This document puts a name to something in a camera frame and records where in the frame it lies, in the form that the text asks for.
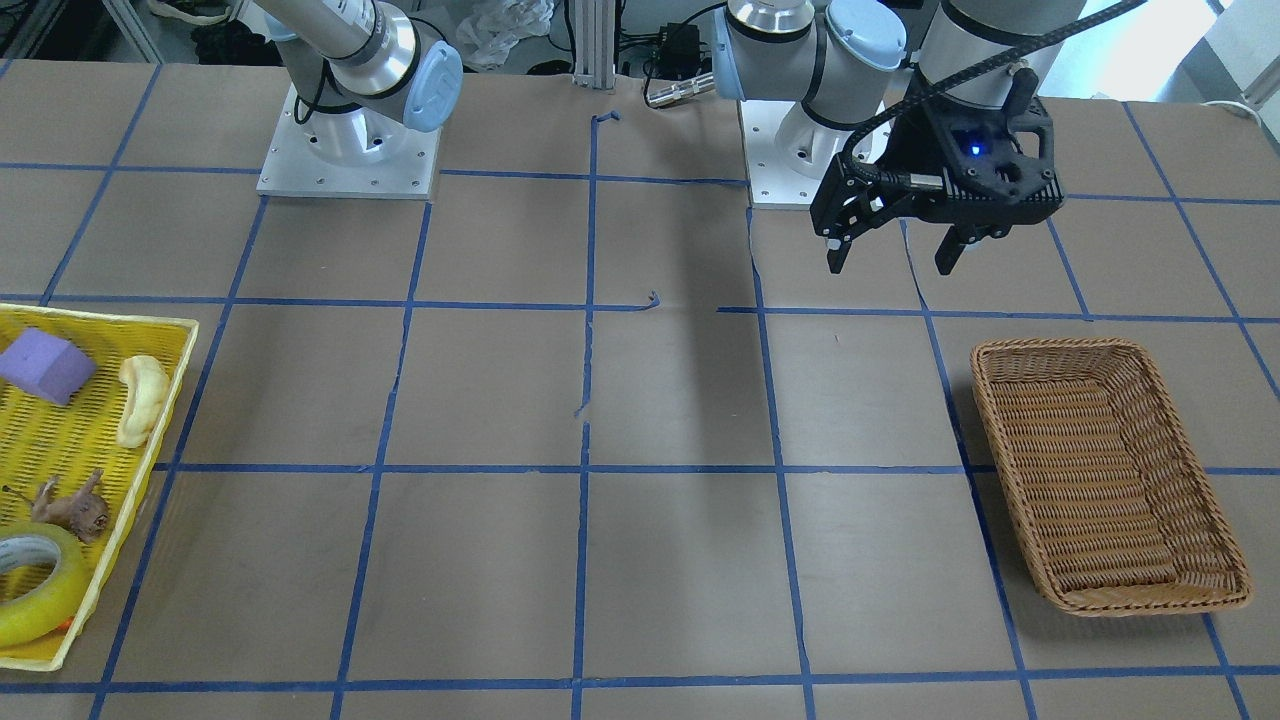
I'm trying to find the yellow toy banana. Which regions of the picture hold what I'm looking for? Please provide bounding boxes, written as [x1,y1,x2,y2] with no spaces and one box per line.
[116,355,170,448]

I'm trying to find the aluminium frame post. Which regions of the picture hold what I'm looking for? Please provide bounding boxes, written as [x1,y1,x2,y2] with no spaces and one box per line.
[564,1,621,94]

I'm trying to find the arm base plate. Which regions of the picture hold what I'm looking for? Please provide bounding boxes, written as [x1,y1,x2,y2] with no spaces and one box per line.
[739,100,851,211]
[256,87,442,202]

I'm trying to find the brown wicker basket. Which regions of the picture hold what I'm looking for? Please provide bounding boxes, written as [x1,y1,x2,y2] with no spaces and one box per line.
[970,337,1254,618]

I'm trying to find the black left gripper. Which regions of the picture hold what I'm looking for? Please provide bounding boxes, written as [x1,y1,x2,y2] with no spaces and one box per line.
[809,68,1062,275]

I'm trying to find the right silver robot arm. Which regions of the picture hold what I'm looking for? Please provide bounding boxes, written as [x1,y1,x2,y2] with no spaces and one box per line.
[259,1,465,167]

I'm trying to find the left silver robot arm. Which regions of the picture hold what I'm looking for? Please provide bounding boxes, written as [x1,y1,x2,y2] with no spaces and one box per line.
[712,1,1089,275]

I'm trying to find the yellow tape roll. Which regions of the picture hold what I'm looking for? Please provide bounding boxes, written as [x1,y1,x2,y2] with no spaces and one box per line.
[1,521,93,647]

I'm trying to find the yellow plastic basket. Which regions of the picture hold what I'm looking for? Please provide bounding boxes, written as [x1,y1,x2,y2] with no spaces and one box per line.
[3,304,200,673]

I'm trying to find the purple foam block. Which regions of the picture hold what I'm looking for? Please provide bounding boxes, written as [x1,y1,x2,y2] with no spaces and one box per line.
[1,327,99,406]

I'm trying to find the brown toy animal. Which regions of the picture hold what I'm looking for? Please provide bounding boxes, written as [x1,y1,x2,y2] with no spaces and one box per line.
[29,468,110,544]

